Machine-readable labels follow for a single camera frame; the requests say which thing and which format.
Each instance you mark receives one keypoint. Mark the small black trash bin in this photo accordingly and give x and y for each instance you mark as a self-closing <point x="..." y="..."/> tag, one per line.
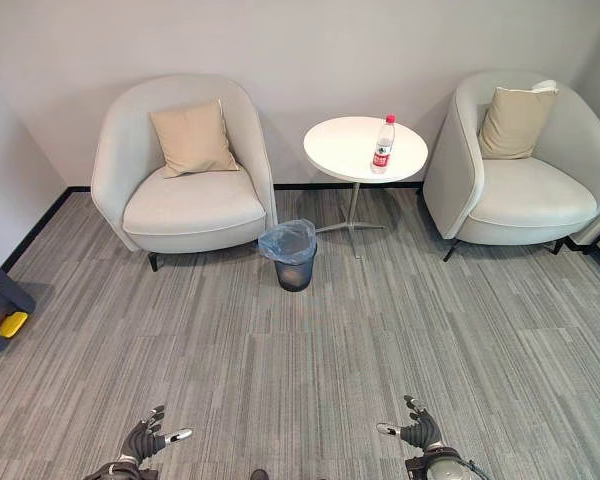
<point x="292" y="272"/>

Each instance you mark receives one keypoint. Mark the light grey armchair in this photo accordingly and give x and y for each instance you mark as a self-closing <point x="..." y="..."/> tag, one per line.
<point x="520" y="170"/>
<point x="185" y="170"/>

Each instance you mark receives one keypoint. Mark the beige cushion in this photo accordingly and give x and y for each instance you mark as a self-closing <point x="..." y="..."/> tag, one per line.
<point x="192" y="137"/>
<point x="515" y="122"/>

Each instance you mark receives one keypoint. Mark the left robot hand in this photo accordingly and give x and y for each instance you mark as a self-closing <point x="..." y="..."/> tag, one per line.
<point x="141" y="438"/>

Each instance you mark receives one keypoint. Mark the yellow pedal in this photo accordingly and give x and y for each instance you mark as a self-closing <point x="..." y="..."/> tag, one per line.
<point x="12" y="322"/>

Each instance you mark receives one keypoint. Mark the robot dark foot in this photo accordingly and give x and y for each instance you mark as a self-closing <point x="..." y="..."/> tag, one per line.
<point x="259" y="474"/>

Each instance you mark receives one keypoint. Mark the water bottle with red label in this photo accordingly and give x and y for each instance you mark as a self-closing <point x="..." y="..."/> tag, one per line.
<point x="381" y="147"/>

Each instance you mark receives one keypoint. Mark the white crumpled tissue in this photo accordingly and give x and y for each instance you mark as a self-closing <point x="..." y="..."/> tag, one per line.
<point x="545" y="86"/>

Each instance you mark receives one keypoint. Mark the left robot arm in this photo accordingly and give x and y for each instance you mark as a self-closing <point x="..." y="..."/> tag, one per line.
<point x="117" y="470"/>

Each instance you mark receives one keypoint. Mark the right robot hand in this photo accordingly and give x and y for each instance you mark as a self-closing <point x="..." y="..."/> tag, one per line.
<point x="420" y="426"/>

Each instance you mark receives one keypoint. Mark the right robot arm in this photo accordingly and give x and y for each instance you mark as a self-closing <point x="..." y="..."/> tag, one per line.
<point x="442" y="462"/>

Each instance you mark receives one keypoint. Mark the blue plastic bin liner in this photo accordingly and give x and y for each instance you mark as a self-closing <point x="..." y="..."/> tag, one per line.
<point x="286" y="242"/>

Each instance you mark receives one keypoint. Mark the round white side table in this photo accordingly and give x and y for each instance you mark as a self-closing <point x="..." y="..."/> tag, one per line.
<point x="350" y="150"/>

